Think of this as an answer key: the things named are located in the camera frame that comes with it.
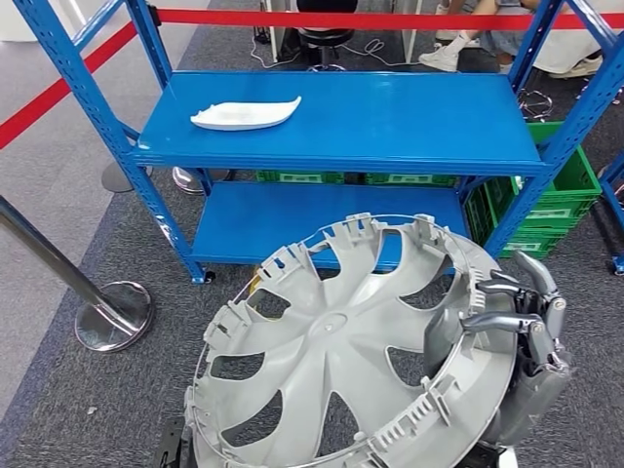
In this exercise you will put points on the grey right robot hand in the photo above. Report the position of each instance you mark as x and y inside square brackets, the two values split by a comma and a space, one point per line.
[536, 387]

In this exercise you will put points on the grey plastic wheel hubcap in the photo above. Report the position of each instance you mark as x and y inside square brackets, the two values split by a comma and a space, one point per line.
[336, 323]

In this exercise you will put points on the white plastic trim part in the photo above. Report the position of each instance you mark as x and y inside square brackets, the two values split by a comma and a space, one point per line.
[244, 115]

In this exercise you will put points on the green plastic crate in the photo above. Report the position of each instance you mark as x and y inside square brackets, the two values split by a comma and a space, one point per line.
[410, 179]
[297, 177]
[570, 194]

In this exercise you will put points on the black stool chrome base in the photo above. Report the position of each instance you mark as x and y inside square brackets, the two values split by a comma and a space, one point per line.
[541, 97]
[324, 37]

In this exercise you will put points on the person in white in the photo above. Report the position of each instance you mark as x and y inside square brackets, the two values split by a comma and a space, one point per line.
[438, 58]

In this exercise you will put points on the white desk leg panel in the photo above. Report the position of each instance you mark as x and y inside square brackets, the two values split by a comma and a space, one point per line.
[412, 32]
[272, 32]

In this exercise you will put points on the seated person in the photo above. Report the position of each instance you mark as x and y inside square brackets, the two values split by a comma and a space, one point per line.
[327, 5]

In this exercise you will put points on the black robot left foot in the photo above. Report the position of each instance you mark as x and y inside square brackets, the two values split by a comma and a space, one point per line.
[170, 446]

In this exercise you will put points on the grey stanchion base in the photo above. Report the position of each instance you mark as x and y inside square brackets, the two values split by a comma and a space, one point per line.
[115, 177]
[188, 181]

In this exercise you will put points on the chrome stanchion with round base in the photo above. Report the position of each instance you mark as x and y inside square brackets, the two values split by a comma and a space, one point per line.
[115, 316]

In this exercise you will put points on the short red barrier belt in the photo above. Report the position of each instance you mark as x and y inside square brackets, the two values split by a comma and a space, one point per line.
[48, 97]

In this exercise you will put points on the white cabinet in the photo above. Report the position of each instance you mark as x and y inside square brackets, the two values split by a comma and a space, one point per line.
[12, 19]

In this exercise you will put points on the yellow floor tape frame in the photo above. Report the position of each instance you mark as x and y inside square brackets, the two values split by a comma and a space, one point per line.
[254, 284]

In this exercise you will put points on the black stanchion post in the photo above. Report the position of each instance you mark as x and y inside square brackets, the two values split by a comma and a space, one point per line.
[155, 14]

